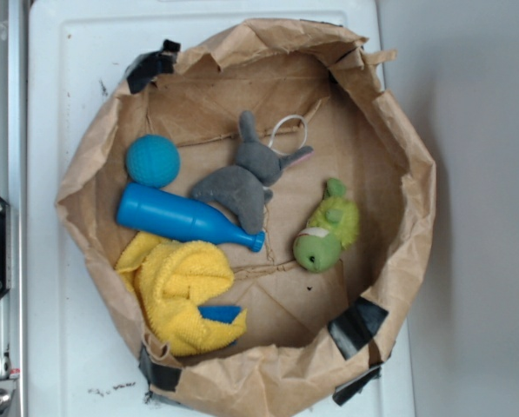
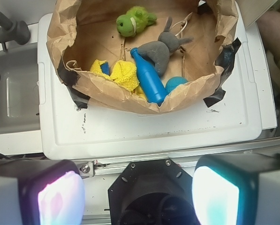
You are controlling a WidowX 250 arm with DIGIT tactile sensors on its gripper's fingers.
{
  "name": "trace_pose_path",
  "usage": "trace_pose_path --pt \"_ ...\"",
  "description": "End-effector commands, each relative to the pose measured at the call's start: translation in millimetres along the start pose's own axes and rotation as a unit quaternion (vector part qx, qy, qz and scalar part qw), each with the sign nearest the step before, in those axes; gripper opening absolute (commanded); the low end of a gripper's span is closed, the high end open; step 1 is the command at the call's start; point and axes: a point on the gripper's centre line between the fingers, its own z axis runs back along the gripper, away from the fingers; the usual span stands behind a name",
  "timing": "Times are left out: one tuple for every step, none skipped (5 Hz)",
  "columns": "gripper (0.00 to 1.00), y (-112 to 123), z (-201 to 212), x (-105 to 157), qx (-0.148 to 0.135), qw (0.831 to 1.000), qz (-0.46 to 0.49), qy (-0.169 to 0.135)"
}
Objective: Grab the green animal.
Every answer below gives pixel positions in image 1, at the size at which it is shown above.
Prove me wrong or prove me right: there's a blue rubber ball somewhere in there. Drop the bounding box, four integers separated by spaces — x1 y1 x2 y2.
125 135 181 189

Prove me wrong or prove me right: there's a brown paper bag bin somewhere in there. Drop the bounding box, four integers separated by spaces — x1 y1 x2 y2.
57 19 436 416

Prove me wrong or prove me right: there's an aluminium frame rail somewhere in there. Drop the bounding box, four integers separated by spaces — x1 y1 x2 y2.
0 1 31 416

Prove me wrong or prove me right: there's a green plush animal toy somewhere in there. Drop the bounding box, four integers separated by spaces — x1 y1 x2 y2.
293 178 360 273

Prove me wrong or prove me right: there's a white loop string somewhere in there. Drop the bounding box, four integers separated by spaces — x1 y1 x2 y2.
267 113 309 154

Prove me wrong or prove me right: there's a white plastic tray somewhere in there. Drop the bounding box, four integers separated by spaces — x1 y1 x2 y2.
26 0 417 417

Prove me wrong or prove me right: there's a grey plush elephant toy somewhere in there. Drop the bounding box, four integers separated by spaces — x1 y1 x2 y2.
190 110 313 235

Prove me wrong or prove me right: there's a blue sponge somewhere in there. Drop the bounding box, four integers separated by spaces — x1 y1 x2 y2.
198 305 243 325

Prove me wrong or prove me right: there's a yellow microfibre cloth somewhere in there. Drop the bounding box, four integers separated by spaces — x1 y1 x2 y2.
115 232 247 357

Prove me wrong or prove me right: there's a blue plastic bottle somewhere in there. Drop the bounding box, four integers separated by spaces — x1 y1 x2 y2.
116 182 265 252

